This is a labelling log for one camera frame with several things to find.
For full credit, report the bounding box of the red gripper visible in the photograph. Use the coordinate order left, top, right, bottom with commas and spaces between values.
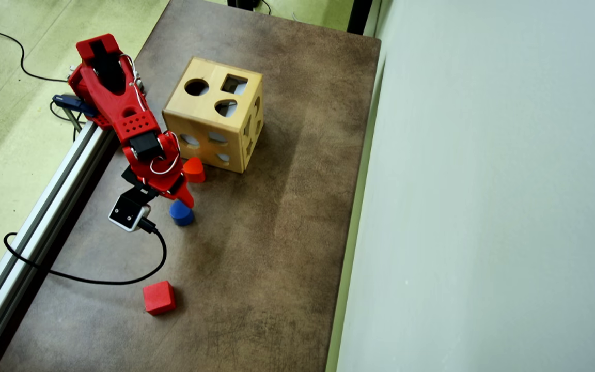
124, 150, 195, 209

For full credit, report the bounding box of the blue cylinder block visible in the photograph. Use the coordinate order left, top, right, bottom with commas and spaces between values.
169, 199, 195, 227

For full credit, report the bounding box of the wooden shape sorter box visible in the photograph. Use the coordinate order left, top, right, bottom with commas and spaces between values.
162, 56, 265, 174

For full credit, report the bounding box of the red teardrop block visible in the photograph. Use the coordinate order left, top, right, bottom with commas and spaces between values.
182, 157, 207, 184

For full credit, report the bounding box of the red cube block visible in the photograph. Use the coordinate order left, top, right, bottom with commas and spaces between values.
142, 281, 177, 316

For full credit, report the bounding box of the blue clamp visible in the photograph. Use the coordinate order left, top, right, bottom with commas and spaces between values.
52, 94, 98, 119

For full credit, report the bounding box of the white servo wire loop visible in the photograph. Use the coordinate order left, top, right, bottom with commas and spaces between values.
149, 132, 180, 175

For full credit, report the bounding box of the black camera cable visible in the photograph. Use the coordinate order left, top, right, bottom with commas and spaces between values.
3, 220, 168, 286

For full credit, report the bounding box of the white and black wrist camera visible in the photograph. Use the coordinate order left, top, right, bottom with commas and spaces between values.
108, 192, 152, 233

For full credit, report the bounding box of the aluminium profile rail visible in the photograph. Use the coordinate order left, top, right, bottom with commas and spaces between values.
0, 120, 117, 372

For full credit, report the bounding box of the black floor cable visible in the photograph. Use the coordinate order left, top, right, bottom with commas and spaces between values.
0, 28, 69, 83

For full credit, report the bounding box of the black post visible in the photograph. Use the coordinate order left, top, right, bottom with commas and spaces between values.
347, 0, 374, 36

